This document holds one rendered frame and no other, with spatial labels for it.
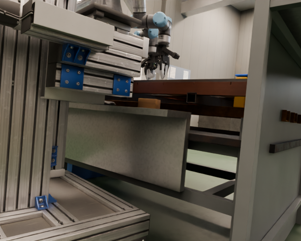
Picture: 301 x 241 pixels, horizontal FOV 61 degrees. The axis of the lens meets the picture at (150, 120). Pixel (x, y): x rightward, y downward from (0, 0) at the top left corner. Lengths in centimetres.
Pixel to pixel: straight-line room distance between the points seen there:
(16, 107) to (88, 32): 42
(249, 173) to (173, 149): 54
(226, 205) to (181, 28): 692
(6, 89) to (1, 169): 30
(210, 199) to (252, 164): 56
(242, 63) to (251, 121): 921
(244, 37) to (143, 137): 907
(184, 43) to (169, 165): 678
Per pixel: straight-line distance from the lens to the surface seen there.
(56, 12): 87
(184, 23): 799
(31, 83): 113
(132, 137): 141
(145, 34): 183
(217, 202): 129
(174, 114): 112
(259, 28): 83
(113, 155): 152
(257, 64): 80
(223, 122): 745
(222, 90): 119
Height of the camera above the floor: 66
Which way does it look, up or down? 2 degrees down
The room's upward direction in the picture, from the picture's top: 5 degrees clockwise
